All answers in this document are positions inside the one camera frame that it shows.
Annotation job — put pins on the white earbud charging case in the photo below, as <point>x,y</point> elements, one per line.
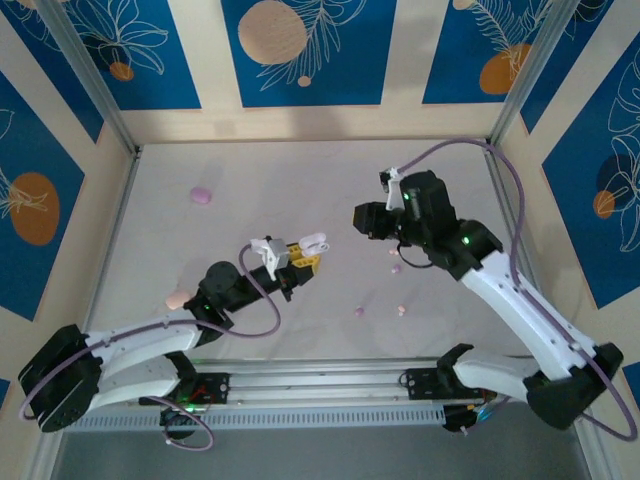
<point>314,242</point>

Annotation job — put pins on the pink earbud charging case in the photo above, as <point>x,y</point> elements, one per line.
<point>176,300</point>

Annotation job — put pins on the purple earbud charging case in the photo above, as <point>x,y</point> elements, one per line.
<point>201,195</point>

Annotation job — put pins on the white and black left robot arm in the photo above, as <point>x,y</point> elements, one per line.
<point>145,340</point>

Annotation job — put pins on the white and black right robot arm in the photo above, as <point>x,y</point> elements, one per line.
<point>510,305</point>

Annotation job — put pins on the aluminium table side rail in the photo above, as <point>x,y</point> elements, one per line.
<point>506,192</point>
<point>111,250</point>

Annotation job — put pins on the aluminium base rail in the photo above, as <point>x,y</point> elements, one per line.
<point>310,382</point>

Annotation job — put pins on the aluminium frame post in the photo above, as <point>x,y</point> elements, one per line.
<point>90,75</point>
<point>542,75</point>

